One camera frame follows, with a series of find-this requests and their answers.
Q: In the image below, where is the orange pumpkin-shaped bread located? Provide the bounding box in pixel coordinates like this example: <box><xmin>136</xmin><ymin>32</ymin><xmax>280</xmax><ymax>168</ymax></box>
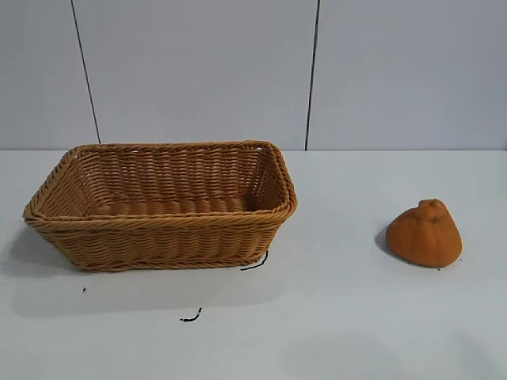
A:
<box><xmin>374</xmin><ymin>199</ymin><xmax>464</xmax><ymax>267</ymax></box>

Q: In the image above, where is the brown woven wicker basket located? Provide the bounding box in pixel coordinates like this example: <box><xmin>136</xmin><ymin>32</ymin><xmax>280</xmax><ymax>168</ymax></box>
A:
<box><xmin>22</xmin><ymin>139</ymin><xmax>299</xmax><ymax>273</ymax></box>

